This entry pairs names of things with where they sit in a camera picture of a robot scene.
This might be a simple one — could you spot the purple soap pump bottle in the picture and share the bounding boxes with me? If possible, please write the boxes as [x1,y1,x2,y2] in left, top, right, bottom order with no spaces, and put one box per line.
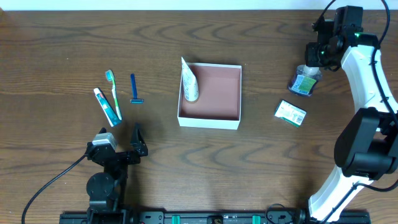
[287,65,322,96]

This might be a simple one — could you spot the black left camera cable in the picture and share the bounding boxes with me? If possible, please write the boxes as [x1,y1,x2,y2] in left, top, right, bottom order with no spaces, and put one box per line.
[21,153,89,224]

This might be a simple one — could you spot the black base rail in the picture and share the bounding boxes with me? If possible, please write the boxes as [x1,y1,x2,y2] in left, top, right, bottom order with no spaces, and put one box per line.
[58,208,371,224]

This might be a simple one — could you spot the teal white toothpaste tube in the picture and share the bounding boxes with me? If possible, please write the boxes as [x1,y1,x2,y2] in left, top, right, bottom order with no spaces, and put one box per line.
[93,88,121,127]

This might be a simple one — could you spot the green white toothbrush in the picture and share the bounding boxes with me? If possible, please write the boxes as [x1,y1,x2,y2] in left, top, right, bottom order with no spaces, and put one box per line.
[105,70,123,120]

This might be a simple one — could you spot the green white soap box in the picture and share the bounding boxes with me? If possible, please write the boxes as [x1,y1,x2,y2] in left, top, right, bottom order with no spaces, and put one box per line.
[274,100,307,127]

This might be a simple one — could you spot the blue disposable razor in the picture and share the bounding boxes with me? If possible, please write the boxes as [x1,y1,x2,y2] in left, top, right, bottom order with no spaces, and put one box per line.
[130,73,144,104]

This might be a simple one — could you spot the white lotion tube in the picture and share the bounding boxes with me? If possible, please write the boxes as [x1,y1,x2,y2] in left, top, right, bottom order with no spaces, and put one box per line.
[181,57,199,103]

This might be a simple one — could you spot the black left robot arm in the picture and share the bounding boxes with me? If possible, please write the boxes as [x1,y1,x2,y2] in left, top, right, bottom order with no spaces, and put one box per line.
[85,123,148,212]

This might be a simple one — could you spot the white box with pink interior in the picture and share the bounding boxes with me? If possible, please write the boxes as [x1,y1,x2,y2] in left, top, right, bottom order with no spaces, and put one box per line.
[177,62,242,130]

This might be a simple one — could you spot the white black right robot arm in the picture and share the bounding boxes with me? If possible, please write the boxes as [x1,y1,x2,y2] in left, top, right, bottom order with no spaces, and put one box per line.
[305,6,397,223]

